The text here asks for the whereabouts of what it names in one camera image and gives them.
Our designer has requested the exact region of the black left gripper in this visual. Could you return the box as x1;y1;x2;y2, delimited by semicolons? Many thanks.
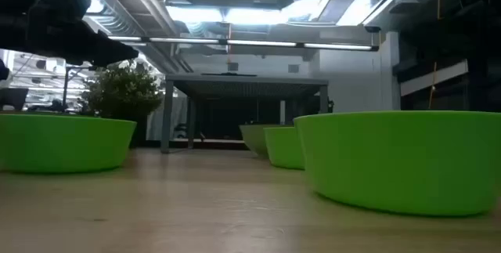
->
27;4;140;68

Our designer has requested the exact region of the green bowl with floral interior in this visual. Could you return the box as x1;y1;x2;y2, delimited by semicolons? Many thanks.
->
239;123;295;159
0;112;137;175
293;110;501;218

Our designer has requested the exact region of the plain green bowl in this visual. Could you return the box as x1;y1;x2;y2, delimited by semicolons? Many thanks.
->
263;126;306;171

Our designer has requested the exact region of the green potted plant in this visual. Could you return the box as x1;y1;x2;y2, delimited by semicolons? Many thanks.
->
80;60;165;148

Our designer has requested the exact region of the black metal stand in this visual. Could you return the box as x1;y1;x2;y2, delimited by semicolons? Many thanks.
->
62;64;99;113

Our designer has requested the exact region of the long ceiling light bar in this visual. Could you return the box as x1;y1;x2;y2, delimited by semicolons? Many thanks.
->
107;35;380;52

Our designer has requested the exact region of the black monitor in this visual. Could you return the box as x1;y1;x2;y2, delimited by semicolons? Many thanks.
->
0;87;29;111

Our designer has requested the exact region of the grey perforated metal shelf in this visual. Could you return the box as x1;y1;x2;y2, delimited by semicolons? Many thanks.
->
160;73;330;154

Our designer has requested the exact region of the yellow cable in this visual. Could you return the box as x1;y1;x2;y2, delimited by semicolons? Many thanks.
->
427;60;438;110

